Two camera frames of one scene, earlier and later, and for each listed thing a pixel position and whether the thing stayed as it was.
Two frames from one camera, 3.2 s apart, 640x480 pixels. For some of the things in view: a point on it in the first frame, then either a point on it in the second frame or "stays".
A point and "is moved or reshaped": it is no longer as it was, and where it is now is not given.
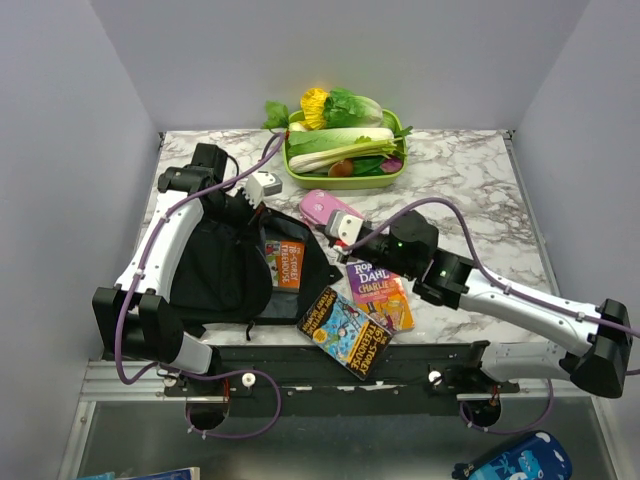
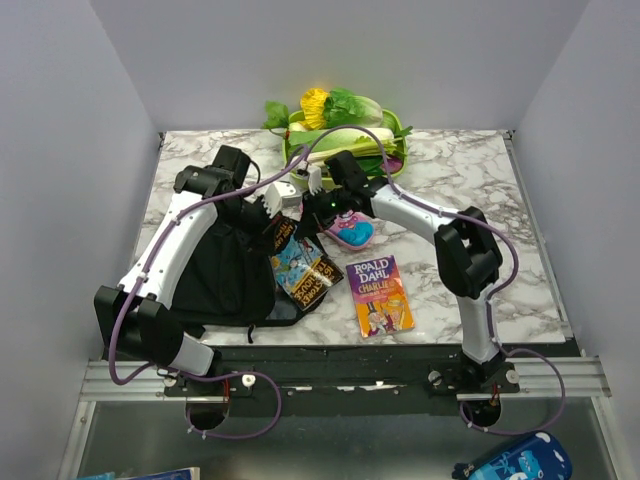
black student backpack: [221, 276] stays
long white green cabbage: [306, 141] stays
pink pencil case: [318, 205] is moved or reshaped
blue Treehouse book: [346, 332] -> [302, 271]
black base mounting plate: [288, 380] stays
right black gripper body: [376, 251] -> [326, 206]
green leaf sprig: [277, 116] stays
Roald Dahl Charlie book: [381, 296] stays
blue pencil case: [540, 456] stays
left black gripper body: [237, 210] -> [255, 217]
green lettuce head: [348, 109] stays
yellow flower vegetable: [313, 103] stays
